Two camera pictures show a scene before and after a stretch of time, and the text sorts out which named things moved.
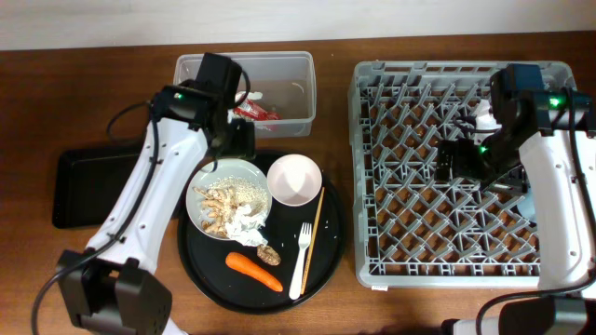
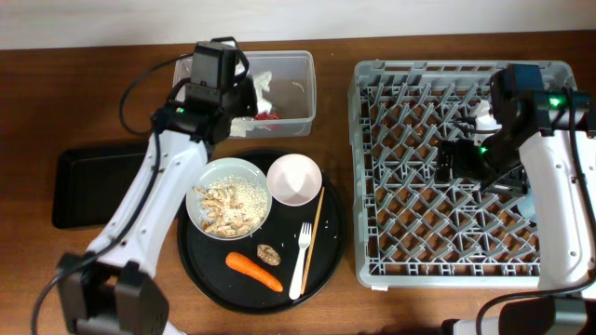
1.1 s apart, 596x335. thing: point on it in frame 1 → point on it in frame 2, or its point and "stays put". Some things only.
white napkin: (247, 229) → (262, 84)
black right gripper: (461, 149) stays put
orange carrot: (239, 262) stays put
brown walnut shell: (268, 254) stays put
